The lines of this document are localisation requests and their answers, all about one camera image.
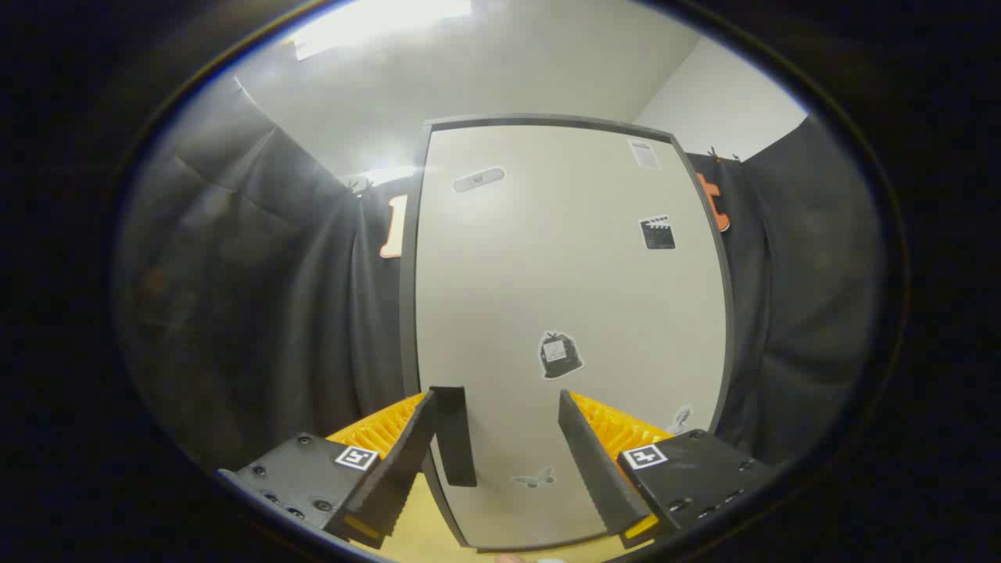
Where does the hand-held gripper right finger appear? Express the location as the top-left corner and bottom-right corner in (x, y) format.
(557, 389), (783, 550)

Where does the black backdrop cloth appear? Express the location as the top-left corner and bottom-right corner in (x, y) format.
(117, 74), (884, 478)

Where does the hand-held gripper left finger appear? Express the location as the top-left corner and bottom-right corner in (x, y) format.
(217, 389), (440, 550)

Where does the grey shoe cabinet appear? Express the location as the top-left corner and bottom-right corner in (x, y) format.
(399, 115), (737, 552)

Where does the white shoe cabinet door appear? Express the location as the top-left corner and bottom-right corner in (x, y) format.
(414, 125), (728, 548)

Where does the black door handle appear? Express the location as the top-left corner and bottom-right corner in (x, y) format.
(430, 385), (479, 488)

